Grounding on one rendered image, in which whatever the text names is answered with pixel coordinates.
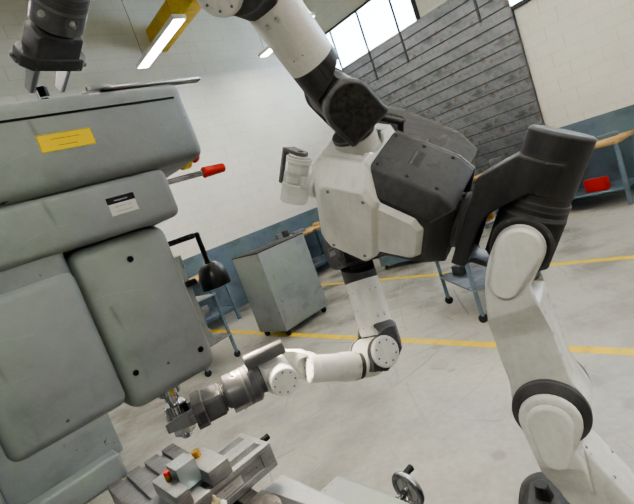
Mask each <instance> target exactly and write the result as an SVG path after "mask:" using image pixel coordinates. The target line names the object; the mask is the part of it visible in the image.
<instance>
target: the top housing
mask: <svg viewBox="0 0 634 504"><path fill-rule="evenodd" d="M200 153H201V148H200V144H199V142H198V139H197V137H196V134H195V131H194V129H193V126H192V123H191V121H190V118H189V116H188V113H187V110H186V108H185V105H184V103H183V100H182V97H181V95H180V92H179V90H178V89H177V88H176V87H175V86H173V85H170V84H165V85H157V86H148V87H140V88H132V89H124V90H115V91H107V92H99V93H90V94H82V95H74V96H65V97H57V98H49V99H41V100H32V101H24V102H16V103H7V104H0V206H5V205H9V204H13V203H17V202H21V201H25V200H30V199H37V198H41V197H45V196H49V195H53V194H57V193H61V192H65V191H69V190H73V189H77V188H82V187H86V186H90V185H94V184H98V183H102V182H106V181H110V180H114V179H118V178H122V177H126V176H131V175H135V174H139V173H143V172H147V171H151V170H155V169H158V170H161V171H162V172H163V173H164V174H165V176H166V178H168V177H169V176H171V175H172V174H174V173H175V172H177V171H178V170H180V169H181V168H183V167H185V166H186V165H188V164H189V163H191V162H192V161H194V160H195V159H197V158H198V157H199V155H200Z"/></svg>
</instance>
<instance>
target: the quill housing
mask: <svg viewBox="0 0 634 504"><path fill-rule="evenodd" d="M64 258H65V260H66V262H67V265H68V267H69V269H70V271H71V274H72V276H73V277H74V278H75V280H76V282H77V284H78V287H79V289H80V291H81V293H82V296H83V298H84V300H85V303H86V305H87V307H88V309H89V312H90V314H91V316H92V319H93V321H94V323H95V325H96V328H97V330H98V332H99V335H100V337H101V339H102V341H103V344H104V346H105V348H106V351H107V353H108V355H109V357H110V360H111V362H112V364H113V367H114V369H115V371H116V373H117V376H118V378H119V380H120V382H121V385H122V387H123V389H124V392H125V400H124V403H126V404H128V405H130V406H134V407H140V406H143V405H146V404H147V403H149V402H151V401H152V400H154V399H156V398H158V397H159V396H161V395H163V394H164V393H166V392H168V391H170V390H171V389H173V388H175V387H176V386H178V385H180V384H181V383H183V382H185V381H187V380H188V379H190V378H192V377H193V376H195V375H197V374H199V373H200V372H202V371H204V370H205V369H207V368H208V367H209V366H210V365H211V363H212V360H213V354H212V350H211V348H210V345H209V343H208V341H207V338H206V336H205V333H204V331H203V328H202V326H201V323H200V321H199V318H198V316H197V313H196V311H195V308H194V306H193V303H192V301H191V298H190V296H189V293H188V291H187V289H186V286H185V284H184V281H183V279H182V276H181V274H180V271H179V269H178V266H177V264H176V261H175V259H174V256H173V254H172V251H171V249H170V246H169V244H168V241H167V239H166V237H165V234H164V233H163V231H162V230H161V229H160V228H158V227H155V226H147V227H143V228H140V229H137V230H134V231H131V232H128V233H125V234H122V235H119V236H116V237H113V238H110V239H106V240H103V241H100V242H97V243H94V244H91V245H88V246H85V247H82V248H79V249H76V250H74V251H72V252H70V253H69V254H67V255H65V256H64Z"/></svg>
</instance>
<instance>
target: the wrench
mask: <svg viewBox="0 0 634 504"><path fill-rule="evenodd" d="M200 80H201V78H200V77H190V78H181V79H171V80H162V81H153V82H143V83H134V84H124V85H115V86H109V85H108V84H106V85H92V86H86V87H85V89H86V92H83V93H82V94H90V93H99V92H107V91H115V90H124V89H132V88H140V87H148V86H157V85H165V84H170V85H173V86H174V85H182V84H191V83H197V82H198V81H200ZM82 94H81V95H82Z"/></svg>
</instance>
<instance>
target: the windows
mask: <svg viewBox="0 0 634 504"><path fill-rule="evenodd" d="M529 1H531V0H509V3H510V6H511V9H512V10H515V9H516V8H518V7H520V6H522V5H524V4H525V3H527V2H529ZM473 3H474V6H475V9H477V8H478V6H477V3H476V0H473ZM476 13H477V17H478V20H479V21H480V20H481V17H480V14H479V10H478V9H477V10H476ZM418 19H420V15H419V11H418V8H417V5H416V2H415V0H367V1H365V2H364V3H363V4H362V5H360V6H359V7H358V8H356V9H355V10H354V11H352V12H351V13H350V14H349V15H347V16H346V17H345V18H343V19H342V20H341V21H339V22H338V23H337V24H336V25H334V26H333V27H332V28H330V29H329V30H328V31H326V32H325V33H324V34H325V35H326V36H327V38H328V39H329V41H330V42H331V44H332V45H333V47H334V48H335V50H336V51H337V55H338V59H337V65H336V67H337V68H339V69H340V70H342V71H343V72H344V70H343V67H345V66H347V65H348V64H350V63H351V62H353V61H354V60H356V59H357V58H359V57H361V56H362V55H364V54H365V53H367V52H368V54H369V58H370V60H372V57H371V54H370V50H371V49H373V48H375V47H376V46H378V45H379V44H381V43H382V42H384V41H385V40H387V39H389V38H390V37H392V36H393V35H395V34H396V33H398V34H399V37H400V40H401V41H402V40H403V39H402V36H401V33H400V31H401V30H402V29H404V28H406V27H407V26H409V25H410V24H412V23H413V22H415V21H416V20H418ZM481 22H482V21H480V22H479V23H481ZM401 43H402V47H403V50H404V51H406V49H405V46H404V43H403V41H402V42H401Z"/></svg>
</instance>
